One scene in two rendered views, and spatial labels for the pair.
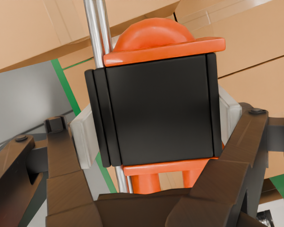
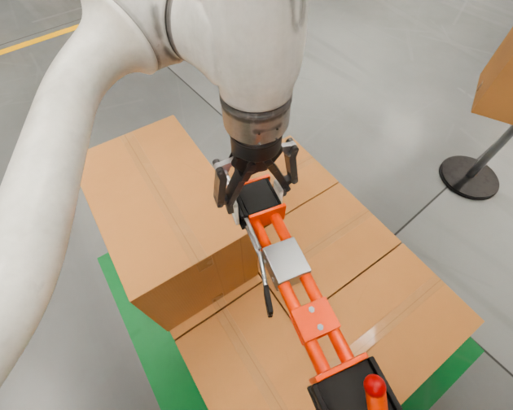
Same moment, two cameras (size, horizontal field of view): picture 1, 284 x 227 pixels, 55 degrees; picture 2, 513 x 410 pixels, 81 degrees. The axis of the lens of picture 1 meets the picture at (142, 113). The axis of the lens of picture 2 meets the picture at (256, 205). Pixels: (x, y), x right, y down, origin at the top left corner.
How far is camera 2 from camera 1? 0.49 m
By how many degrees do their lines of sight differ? 50
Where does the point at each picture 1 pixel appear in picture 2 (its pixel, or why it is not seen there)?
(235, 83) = not seen: hidden behind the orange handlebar
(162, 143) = (260, 203)
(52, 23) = (186, 254)
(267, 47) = (333, 280)
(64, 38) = (194, 261)
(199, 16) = not seen: hidden behind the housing
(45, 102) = not seen: outside the picture
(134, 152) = (251, 208)
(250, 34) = (317, 274)
